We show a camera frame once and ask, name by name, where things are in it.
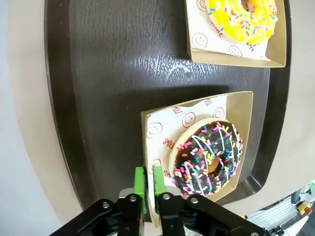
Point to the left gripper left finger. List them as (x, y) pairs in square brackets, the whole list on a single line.
[(108, 218)]

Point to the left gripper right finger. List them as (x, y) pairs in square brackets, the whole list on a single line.
[(197, 216)]

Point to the chocolate rainbow sprinkle donut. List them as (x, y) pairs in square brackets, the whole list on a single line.
[(194, 142)]

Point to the white smiley print paper liner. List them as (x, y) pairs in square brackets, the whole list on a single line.
[(167, 123), (199, 41)]

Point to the kraft paper food box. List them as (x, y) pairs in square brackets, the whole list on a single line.
[(278, 37), (242, 118)]

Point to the yellow glazed sprinkle donut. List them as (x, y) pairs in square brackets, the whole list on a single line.
[(233, 22)]

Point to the brown plastic tray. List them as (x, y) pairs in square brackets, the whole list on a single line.
[(110, 73)]

